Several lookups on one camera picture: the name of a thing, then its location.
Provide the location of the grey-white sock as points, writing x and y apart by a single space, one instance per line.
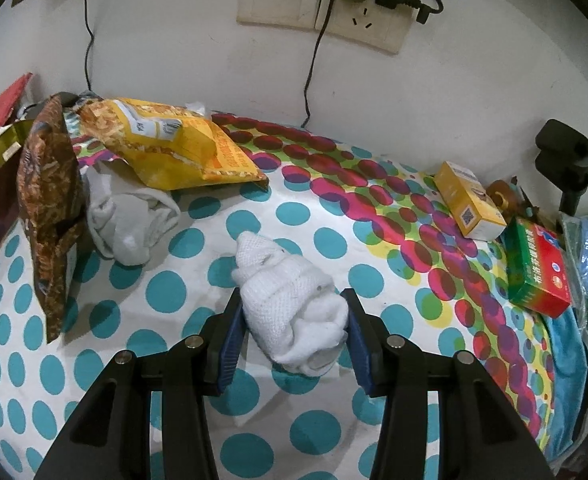
129 220

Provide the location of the red bag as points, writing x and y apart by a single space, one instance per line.
6 102

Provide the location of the small brown ornament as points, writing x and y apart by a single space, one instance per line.
504 192

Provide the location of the small yellow box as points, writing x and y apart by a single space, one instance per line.
466 200

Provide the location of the polka dot tablecloth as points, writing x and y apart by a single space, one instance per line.
274 430

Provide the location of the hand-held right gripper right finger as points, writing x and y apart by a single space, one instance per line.
361 345

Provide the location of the crumpled white tissue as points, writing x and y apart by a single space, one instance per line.
198 108

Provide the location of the blue cloth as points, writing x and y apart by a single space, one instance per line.
569 355

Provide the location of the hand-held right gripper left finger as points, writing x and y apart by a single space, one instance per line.
229 340

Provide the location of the white knitted sock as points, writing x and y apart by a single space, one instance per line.
284 300

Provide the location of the black clamp mount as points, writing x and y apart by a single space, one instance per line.
566 155

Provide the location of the brown snack bag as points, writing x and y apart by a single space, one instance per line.
49 210

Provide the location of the yellow snack bag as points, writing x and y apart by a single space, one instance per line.
174 150

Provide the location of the green and red box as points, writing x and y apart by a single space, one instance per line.
534 270

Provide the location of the beige wall socket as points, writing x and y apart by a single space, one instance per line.
369 25

